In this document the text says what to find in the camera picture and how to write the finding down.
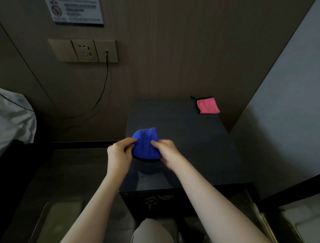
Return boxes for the person's left hand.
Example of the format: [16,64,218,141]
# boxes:
[107,137,138,177]

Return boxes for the person's right hand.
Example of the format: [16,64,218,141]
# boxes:
[151,139,187,172]

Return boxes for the blue cloth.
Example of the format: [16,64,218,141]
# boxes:
[131,127,162,161]

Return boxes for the pink cloth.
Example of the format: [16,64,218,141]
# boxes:
[190,96,221,115]

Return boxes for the person's right forearm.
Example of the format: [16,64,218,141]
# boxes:
[172,160,272,243]

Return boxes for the person's left forearm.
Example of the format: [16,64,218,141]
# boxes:
[60,174,128,243]

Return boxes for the person's beige trousers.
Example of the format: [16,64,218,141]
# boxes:
[130,218,175,243]

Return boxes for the black table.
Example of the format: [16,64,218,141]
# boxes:
[119,100,260,221]

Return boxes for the clear plastic tray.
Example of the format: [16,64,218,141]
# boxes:
[29,198,84,243]

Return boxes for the white bedding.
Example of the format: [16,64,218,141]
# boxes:
[0,87,37,156]

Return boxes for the black skirting board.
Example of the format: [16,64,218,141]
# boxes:
[260,180,320,207]

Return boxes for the black cable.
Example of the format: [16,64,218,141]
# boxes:
[37,51,110,119]

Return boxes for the beige wall port plate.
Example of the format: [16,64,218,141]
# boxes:
[94,40,119,63]

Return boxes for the gold metal frame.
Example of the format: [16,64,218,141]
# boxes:
[244,190,279,243]

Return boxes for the beige blank wall plate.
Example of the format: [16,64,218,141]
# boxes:
[48,38,78,62]

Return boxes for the white wall notice sign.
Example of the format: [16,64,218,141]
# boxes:
[45,0,104,27]

